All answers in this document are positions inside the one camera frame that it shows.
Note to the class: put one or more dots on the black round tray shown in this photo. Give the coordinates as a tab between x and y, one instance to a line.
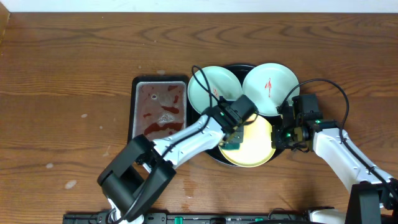
240	71

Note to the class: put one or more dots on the black rectangular soapy tray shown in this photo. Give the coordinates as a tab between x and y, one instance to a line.
158	106

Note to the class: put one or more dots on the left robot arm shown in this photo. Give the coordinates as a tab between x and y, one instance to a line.
138	175

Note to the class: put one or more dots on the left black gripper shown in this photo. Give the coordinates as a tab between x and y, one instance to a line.
236	137

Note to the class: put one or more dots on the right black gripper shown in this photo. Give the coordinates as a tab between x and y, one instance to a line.
278	139

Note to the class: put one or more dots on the yellow plate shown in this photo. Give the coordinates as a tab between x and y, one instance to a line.
256	148

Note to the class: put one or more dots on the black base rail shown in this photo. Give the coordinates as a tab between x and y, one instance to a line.
163	218

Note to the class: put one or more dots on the green yellow sponge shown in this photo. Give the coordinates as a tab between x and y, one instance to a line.
230	146

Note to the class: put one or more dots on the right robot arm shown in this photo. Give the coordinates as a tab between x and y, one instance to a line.
372	191

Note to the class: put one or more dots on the light blue plate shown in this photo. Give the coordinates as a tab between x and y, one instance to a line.
267	85
221	82

